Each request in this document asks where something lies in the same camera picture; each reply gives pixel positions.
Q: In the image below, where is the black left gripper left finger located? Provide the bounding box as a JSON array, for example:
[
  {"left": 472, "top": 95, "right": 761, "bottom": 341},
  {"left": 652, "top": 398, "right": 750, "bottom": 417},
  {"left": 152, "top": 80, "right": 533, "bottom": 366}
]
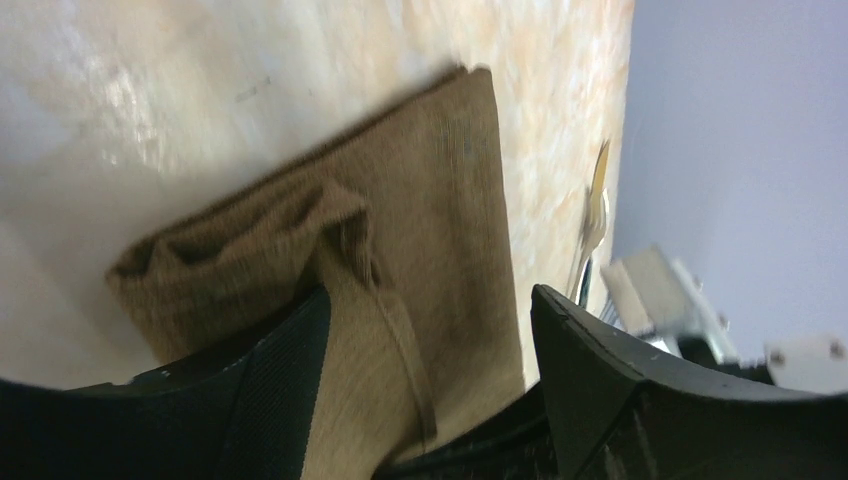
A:
[{"left": 1, "top": 287, "right": 331, "bottom": 479}]

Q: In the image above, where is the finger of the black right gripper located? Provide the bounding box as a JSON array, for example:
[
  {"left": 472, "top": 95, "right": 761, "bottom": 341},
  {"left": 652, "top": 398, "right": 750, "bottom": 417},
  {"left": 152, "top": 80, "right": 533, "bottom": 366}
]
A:
[{"left": 374, "top": 384, "right": 557, "bottom": 480}]

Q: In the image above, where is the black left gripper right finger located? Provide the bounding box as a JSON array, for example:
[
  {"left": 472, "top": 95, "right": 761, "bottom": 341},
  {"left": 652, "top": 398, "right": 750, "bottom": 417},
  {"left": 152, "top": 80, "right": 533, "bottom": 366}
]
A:
[{"left": 531, "top": 285, "right": 847, "bottom": 479}]

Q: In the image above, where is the brown cloth napkin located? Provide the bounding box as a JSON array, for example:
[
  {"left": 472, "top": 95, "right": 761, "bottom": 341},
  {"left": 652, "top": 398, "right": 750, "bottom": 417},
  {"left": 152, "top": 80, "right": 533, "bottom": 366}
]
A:
[{"left": 106, "top": 68, "right": 524, "bottom": 479}]

